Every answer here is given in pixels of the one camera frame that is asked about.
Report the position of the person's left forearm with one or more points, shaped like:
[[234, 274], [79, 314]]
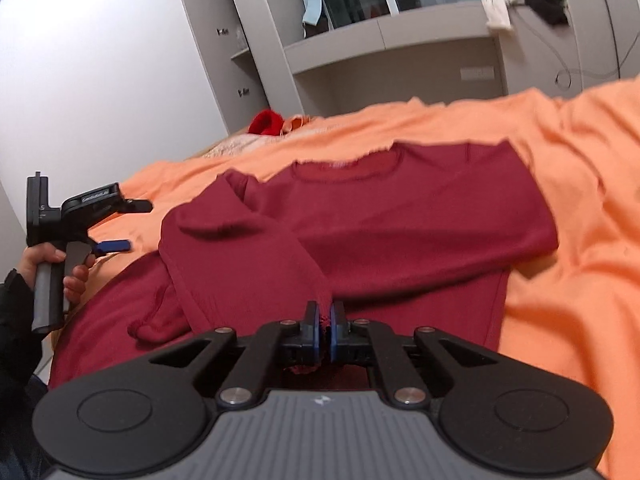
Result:
[[17, 325]]

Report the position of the dark red sweater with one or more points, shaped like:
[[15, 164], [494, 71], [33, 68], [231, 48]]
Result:
[[400, 220]]

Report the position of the person's left hand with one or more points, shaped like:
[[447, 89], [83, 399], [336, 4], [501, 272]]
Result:
[[76, 282]]

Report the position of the grey cabinet door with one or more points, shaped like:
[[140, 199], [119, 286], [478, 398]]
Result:
[[220, 70]]

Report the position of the wall socket plate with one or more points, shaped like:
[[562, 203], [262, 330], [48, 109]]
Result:
[[477, 74]]

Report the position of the grey cabinet unit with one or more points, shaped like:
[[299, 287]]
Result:
[[440, 45]]

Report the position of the white cloth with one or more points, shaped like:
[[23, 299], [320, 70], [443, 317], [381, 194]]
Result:
[[495, 10]]

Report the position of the cream lace cloth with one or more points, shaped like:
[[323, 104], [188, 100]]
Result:
[[235, 147]]

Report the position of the bright red cloth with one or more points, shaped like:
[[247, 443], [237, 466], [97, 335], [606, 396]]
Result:
[[265, 122]]

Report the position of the orange blanket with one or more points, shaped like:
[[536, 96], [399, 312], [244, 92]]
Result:
[[575, 185]]

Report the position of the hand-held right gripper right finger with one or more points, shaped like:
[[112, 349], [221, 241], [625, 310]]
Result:
[[334, 332]]

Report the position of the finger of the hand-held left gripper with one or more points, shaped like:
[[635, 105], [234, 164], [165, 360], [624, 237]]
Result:
[[137, 205], [112, 247]]

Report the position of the black cloth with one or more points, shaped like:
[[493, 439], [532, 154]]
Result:
[[547, 7]]

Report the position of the person's leg in jeans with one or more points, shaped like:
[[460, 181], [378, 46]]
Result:
[[20, 435]]

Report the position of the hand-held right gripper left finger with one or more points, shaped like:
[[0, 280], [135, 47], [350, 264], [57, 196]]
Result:
[[313, 332]]

